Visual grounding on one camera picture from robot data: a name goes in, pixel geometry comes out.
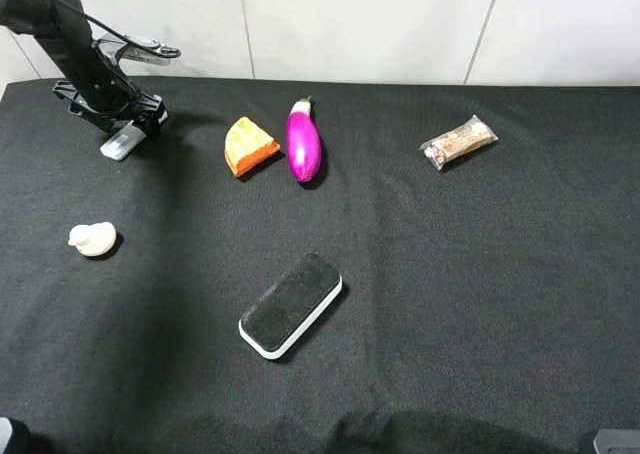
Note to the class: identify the wrapped snack bar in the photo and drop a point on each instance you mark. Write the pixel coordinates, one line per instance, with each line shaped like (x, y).
(470, 136)

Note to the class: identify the orange waffle wedge toy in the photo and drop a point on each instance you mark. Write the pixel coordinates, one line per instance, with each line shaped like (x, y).
(247, 145)

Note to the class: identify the purple toy eggplant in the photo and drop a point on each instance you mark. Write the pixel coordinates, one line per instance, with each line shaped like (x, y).
(303, 143)

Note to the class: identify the black cloth table cover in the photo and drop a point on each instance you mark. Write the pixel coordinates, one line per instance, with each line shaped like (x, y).
(489, 307)

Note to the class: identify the grey device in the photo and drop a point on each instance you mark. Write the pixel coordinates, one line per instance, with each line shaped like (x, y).
(617, 441)
(6, 435)

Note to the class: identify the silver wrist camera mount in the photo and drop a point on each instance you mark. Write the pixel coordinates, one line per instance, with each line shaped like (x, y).
(132, 48)

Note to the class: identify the grey device bottom right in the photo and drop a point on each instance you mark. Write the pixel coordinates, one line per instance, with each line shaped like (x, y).
(617, 441)

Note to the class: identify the grey device bottom left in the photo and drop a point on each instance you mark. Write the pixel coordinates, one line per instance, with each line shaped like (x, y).
(6, 435)

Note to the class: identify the black white board eraser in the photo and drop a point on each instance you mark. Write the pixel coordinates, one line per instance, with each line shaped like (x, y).
(288, 308)

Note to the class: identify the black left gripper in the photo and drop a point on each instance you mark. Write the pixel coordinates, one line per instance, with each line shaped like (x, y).
(108, 99)

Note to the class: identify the cream rubber duck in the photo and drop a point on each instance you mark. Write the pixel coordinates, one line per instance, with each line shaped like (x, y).
(93, 240)

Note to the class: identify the translucent plastic case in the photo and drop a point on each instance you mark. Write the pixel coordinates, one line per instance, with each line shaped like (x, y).
(119, 146)

